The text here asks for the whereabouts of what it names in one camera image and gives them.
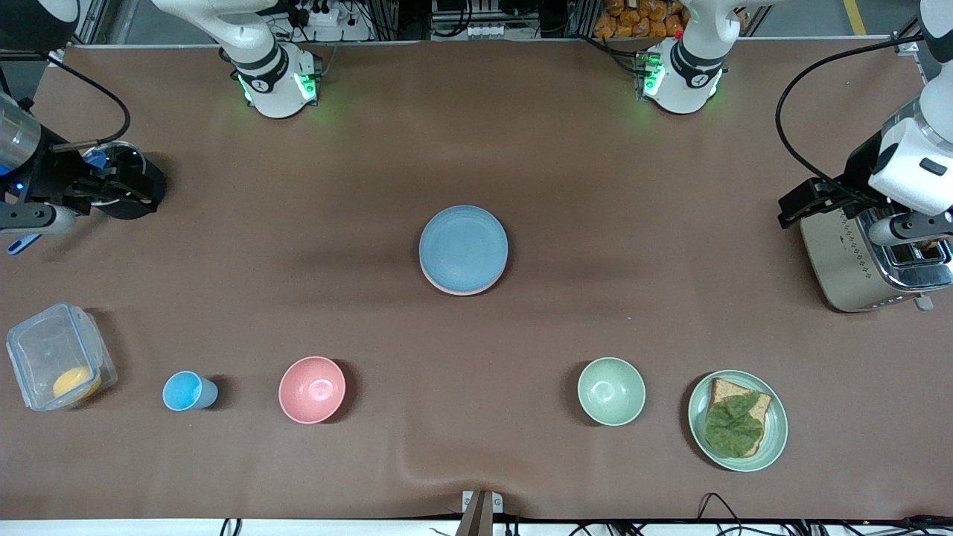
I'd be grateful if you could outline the blue plate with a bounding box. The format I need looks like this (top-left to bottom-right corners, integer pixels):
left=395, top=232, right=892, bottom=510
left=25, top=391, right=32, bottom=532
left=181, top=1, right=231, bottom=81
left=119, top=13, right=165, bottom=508
left=419, top=205, right=509, bottom=293

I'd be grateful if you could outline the pink plate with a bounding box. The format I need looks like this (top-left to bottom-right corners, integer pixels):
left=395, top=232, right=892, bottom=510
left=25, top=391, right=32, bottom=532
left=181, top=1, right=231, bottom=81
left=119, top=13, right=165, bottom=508
left=421, top=261, right=508, bottom=297

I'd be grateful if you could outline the beige and chrome toaster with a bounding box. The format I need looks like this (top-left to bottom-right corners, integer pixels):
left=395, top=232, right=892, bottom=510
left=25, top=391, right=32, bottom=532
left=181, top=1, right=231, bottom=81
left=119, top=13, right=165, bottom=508
left=800, top=207, right=953, bottom=313

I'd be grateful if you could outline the clear plastic container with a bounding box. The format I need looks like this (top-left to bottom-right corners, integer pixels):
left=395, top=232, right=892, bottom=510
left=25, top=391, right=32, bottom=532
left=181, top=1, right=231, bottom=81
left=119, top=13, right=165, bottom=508
left=6, top=302, right=118, bottom=412

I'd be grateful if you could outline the yellow round food piece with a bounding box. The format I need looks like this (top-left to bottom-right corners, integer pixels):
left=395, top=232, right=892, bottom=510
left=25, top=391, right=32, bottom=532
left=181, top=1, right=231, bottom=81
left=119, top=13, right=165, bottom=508
left=52, top=366, right=102, bottom=403

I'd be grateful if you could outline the bread slice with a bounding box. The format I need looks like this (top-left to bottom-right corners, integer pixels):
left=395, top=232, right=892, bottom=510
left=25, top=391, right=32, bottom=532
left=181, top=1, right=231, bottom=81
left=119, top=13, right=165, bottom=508
left=707, top=377, right=773, bottom=457

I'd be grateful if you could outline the blue cup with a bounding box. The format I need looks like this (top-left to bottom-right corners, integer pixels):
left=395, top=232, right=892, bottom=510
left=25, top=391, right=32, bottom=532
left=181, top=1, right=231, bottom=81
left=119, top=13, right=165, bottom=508
left=162, top=371, right=219, bottom=412

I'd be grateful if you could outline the green lettuce leaf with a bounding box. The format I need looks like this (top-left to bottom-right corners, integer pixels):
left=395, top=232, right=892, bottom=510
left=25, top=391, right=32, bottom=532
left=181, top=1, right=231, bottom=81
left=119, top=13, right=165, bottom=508
left=704, top=392, right=765, bottom=458

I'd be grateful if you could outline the green plate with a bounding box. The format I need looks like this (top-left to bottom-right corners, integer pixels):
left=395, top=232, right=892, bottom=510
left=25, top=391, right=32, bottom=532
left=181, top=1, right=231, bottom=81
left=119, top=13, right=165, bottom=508
left=687, top=370, right=788, bottom=473

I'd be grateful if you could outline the bag of orange fruit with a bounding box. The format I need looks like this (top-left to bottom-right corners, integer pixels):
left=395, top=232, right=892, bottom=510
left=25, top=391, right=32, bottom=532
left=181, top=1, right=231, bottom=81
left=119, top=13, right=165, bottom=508
left=593, top=0, right=689, bottom=39

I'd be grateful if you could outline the green bowl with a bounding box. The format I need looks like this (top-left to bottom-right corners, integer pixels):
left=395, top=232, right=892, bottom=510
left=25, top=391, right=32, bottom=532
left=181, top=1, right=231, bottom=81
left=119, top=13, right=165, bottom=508
left=578, top=357, right=646, bottom=427

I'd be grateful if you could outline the white power strip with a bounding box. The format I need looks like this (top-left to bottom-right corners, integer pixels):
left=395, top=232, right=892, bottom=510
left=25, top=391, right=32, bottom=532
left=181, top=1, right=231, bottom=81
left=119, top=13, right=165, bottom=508
left=287, top=0, right=373, bottom=42

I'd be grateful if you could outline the pink bowl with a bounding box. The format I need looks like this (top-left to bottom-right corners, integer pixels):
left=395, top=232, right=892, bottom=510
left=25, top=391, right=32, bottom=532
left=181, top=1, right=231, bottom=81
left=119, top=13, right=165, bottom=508
left=278, top=356, right=347, bottom=425

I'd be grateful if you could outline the brown table cover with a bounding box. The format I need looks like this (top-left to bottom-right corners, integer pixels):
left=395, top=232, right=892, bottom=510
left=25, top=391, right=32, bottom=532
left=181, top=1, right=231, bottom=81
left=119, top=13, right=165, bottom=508
left=0, top=37, right=953, bottom=522

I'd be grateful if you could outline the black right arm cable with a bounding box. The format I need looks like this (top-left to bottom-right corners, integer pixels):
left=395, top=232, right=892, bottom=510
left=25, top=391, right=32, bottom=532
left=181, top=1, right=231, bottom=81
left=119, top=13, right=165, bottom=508
left=45, top=52, right=132, bottom=150

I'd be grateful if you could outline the aluminium frame profile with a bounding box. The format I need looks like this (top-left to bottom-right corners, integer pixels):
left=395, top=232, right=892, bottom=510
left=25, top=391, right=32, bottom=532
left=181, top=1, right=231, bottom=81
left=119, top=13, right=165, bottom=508
left=74, top=0, right=142, bottom=45
left=890, top=0, right=928, bottom=57

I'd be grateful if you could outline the grey metal bracket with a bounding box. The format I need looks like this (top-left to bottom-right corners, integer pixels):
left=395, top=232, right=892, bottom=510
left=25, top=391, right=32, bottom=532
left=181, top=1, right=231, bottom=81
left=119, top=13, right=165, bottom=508
left=462, top=490, right=503, bottom=536

